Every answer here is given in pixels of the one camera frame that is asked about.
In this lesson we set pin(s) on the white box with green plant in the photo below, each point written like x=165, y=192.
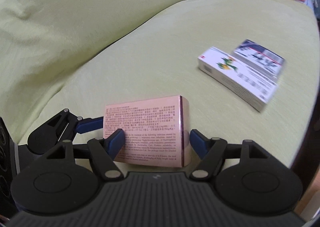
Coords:
x=249, y=84

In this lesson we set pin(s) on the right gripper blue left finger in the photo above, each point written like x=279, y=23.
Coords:
x=103, y=152

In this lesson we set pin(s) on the yellow-green bed sheet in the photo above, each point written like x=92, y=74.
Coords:
x=86, y=54

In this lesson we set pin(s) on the white grey medicine box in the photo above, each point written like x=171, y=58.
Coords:
x=260, y=58

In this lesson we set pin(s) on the pink medicine box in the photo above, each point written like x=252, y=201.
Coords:
x=156, y=131

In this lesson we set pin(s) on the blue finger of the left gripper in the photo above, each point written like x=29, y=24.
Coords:
x=89, y=124

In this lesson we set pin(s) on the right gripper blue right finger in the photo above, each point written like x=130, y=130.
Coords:
x=211, y=153

